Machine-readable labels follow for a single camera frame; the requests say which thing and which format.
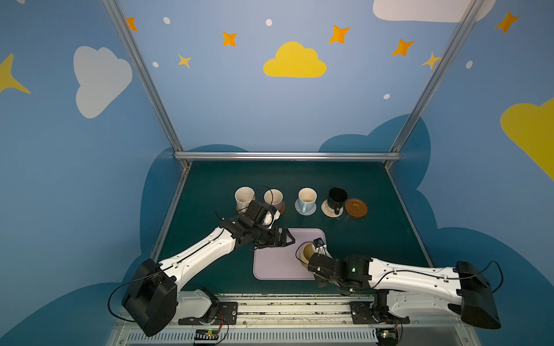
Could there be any cream mug white handle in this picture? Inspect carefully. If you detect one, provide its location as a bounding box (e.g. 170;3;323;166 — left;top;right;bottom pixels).
235;187;255;209

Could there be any white mug lilac handle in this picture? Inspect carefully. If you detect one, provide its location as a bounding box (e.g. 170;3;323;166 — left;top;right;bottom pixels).
263;189;284;210

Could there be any tan yellow mug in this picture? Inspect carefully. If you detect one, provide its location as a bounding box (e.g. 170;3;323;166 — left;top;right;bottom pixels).
297;242;315;268

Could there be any grey woven coaster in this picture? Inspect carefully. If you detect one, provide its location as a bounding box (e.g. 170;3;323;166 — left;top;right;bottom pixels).
294;198;317;216

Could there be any white multicolour woven coaster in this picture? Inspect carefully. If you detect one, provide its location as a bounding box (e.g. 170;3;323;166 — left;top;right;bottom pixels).
321;200;344;219

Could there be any brown wooden saucer coaster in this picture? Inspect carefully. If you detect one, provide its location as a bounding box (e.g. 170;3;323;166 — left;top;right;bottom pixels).
344;198;369;219

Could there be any cream mug blue handle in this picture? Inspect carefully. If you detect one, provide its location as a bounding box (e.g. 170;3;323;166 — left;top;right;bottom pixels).
297;187;317;203

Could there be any black mug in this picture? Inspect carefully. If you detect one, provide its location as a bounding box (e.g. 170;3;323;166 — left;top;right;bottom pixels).
327;187;348;215

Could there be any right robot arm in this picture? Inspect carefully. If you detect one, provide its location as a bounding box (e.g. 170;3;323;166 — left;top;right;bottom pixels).
307;253;501;330

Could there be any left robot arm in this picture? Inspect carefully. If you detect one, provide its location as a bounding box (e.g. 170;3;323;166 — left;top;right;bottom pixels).
122;214;296;337

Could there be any lilac plastic tray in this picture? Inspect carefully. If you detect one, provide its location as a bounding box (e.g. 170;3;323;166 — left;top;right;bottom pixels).
252;229;327;281

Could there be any right green circuit board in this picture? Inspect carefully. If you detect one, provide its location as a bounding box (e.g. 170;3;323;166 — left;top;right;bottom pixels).
376;330;399;346

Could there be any green circuit board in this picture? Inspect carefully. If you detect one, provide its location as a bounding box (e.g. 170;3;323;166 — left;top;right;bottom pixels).
376;330;399;346
193;329;219;343

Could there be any rear aluminium crossbar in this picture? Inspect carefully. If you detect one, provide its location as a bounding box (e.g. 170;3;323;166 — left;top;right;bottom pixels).
174;151;401;161

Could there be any left green circuit board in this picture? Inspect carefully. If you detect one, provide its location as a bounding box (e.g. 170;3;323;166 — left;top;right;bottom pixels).
193;329;219;343

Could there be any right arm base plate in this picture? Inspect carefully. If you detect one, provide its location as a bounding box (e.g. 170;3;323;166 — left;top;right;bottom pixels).
350;301;410;324

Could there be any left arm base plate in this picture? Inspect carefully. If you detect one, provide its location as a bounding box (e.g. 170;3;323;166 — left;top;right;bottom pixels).
177;301;238;326

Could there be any aluminium front rail frame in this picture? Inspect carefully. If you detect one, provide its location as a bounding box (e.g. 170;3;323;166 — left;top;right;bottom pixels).
107;294;480;345

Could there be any left aluminium frame post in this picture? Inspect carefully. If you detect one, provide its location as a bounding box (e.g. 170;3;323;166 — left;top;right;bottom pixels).
102;0;183;154

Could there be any aluminium frame post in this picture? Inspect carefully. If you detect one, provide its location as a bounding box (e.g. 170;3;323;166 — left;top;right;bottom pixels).
102;0;183;154
385;0;486;171

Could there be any right aluminium frame post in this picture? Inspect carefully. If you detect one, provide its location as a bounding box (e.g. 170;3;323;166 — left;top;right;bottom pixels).
385;0;486;171

